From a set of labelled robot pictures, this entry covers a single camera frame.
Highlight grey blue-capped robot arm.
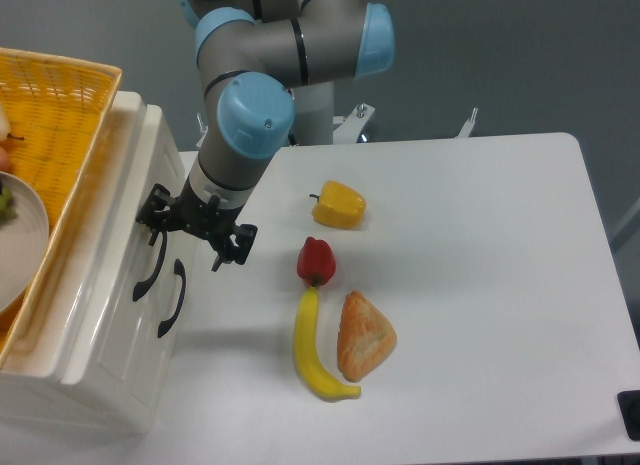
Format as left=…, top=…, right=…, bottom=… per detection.
left=136, top=0, right=395, bottom=265

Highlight yellow bell pepper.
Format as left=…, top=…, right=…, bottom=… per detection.
left=309, top=180, right=367, bottom=230

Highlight red fruit in basket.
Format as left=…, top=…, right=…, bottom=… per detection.
left=0, top=147, right=12, bottom=173

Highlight pale pear in basket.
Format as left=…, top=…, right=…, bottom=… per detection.
left=0, top=104, right=24, bottom=142

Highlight white plate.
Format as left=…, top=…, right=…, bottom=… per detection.
left=1, top=172, right=49, bottom=312

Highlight white drawer cabinet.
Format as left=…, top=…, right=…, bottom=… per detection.
left=0, top=90, right=202, bottom=434

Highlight black drawer handle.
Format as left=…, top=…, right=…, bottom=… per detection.
left=157, top=258, right=187, bottom=339
left=132, top=230, right=168, bottom=302

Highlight white metal base frame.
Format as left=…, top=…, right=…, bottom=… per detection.
left=195, top=102, right=480, bottom=152

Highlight yellow banana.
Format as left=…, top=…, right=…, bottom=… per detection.
left=292, top=286, right=361, bottom=402

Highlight red bell pepper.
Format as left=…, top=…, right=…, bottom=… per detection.
left=296, top=237, right=336, bottom=287

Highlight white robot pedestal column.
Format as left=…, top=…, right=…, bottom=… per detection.
left=291, top=82, right=334, bottom=146

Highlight triangular bread pastry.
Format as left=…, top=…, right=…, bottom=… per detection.
left=337, top=290, right=397, bottom=382

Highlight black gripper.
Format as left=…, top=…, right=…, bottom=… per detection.
left=136, top=182, right=258, bottom=272

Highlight green grapes on plate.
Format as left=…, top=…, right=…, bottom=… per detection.
left=0, top=183, right=17, bottom=222

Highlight black top drawer handle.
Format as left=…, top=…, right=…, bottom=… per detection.
left=132, top=230, right=168, bottom=302

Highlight black lower drawer handle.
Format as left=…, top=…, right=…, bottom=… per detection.
left=157, top=258, right=187, bottom=339

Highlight yellow wicker basket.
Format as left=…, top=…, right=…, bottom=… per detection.
left=1, top=48, right=122, bottom=359

